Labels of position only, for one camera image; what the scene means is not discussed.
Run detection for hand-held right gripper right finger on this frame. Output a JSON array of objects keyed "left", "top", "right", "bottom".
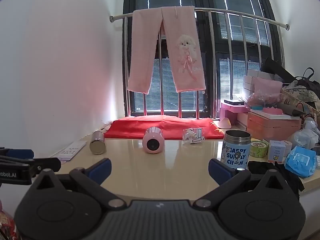
[{"left": 194, "top": 158, "right": 290, "bottom": 208}]

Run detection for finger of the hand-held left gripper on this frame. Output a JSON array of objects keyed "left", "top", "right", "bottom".
[
  {"left": 0, "top": 155, "right": 62, "bottom": 173},
  {"left": 0, "top": 147, "right": 35, "bottom": 160}
]

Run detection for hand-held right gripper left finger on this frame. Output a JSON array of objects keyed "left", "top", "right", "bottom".
[{"left": 30, "top": 158, "right": 127, "bottom": 209}]

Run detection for pink cup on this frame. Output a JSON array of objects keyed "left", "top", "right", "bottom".
[{"left": 142, "top": 127, "right": 165, "bottom": 154}]

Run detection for blue printed steel cup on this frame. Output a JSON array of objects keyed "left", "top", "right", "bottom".
[{"left": 223, "top": 129, "right": 251, "bottom": 173}]

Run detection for steel thermos bottle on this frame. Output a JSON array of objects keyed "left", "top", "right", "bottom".
[{"left": 89, "top": 130, "right": 107, "bottom": 155}]

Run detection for white remote control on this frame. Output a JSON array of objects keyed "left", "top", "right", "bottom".
[{"left": 58, "top": 140, "right": 88, "bottom": 162}]

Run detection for green round tin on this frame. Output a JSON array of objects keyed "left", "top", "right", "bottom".
[{"left": 250, "top": 141, "right": 269, "bottom": 159}]

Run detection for crumpled clear plastic wrapper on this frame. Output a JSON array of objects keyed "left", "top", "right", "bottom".
[{"left": 182, "top": 127, "right": 206, "bottom": 144}]

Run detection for pale pink cap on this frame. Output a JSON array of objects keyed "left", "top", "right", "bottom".
[{"left": 216, "top": 117, "right": 232, "bottom": 129}]

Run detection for red patterned packet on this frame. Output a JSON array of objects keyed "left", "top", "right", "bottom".
[{"left": 0, "top": 199, "right": 18, "bottom": 240}]

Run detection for small pink box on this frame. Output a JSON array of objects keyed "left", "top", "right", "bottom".
[{"left": 220, "top": 102, "right": 251, "bottom": 127}]

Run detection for small white box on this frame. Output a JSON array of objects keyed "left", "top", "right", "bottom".
[{"left": 267, "top": 140, "right": 293, "bottom": 164}]

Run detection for black cloth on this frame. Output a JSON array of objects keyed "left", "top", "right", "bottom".
[{"left": 247, "top": 161, "right": 305, "bottom": 201}]

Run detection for large pink storage box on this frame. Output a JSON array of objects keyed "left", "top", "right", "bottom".
[{"left": 246, "top": 111, "right": 302, "bottom": 143}]

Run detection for red cloth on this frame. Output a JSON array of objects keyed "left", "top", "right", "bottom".
[{"left": 103, "top": 115, "right": 224, "bottom": 139}]

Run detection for pink and teal box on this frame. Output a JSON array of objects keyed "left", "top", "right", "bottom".
[{"left": 250, "top": 106, "right": 284, "bottom": 117}]

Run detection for blue wipes packet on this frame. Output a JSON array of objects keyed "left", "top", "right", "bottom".
[{"left": 284, "top": 146, "right": 318, "bottom": 178}]

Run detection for pink plastic bag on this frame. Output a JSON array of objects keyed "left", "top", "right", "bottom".
[{"left": 244, "top": 92, "right": 283, "bottom": 108}]

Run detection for white plastic bag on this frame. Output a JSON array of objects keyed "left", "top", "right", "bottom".
[{"left": 287, "top": 128, "right": 320, "bottom": 151}]

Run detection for stack of white boxes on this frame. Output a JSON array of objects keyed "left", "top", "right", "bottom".
[{"left": 242, "top": 69, "right": 268, "bottom": 101}]

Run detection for pink paper bag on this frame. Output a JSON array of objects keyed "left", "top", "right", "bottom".
[{"left": 252, "top": 77, "right": 283, "bottom": 98}]

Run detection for black bag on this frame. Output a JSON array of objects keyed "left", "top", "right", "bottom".
[{"left": 260, "top": 57, "right": 298, "bottom": 83}]

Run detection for metal window railing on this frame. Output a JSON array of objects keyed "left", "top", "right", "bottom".
[{"left": 109, "top": 7, "right": 290, "bottom": 120}]

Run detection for pink pants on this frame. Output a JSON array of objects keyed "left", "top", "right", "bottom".
[{"left": 127, "top": 5, "right": 207, "bottom": 94}]

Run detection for black backpack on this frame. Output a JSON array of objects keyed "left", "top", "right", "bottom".
[{"left": 294, "top": 67, "right": 320, "bottom": 93}]

